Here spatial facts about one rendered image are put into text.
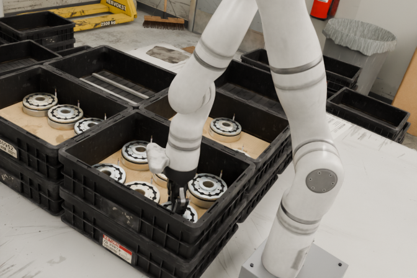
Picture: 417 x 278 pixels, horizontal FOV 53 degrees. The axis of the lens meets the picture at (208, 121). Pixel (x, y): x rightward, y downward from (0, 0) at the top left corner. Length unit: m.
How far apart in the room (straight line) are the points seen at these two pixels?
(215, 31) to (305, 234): 0.46
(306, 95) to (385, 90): 3.37
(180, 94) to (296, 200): 0.31
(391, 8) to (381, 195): 2.58
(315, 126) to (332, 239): 0.54
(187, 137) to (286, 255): 0.34
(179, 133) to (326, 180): 0.30
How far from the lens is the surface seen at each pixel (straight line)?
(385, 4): 3.96
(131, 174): 1.13
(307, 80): 0.72
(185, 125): 0.84
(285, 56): 0.70
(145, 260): 1.04
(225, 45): 0.74
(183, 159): 0.87
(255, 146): 1.33
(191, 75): 0.77
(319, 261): 1.08
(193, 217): 0.99
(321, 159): 0.80
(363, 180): 1.60
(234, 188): 0.98
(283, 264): 0.97
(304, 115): 0.79
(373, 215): 1.46
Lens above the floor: 1.53
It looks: 30 degrees down
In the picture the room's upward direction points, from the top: 10 degrees clockwise
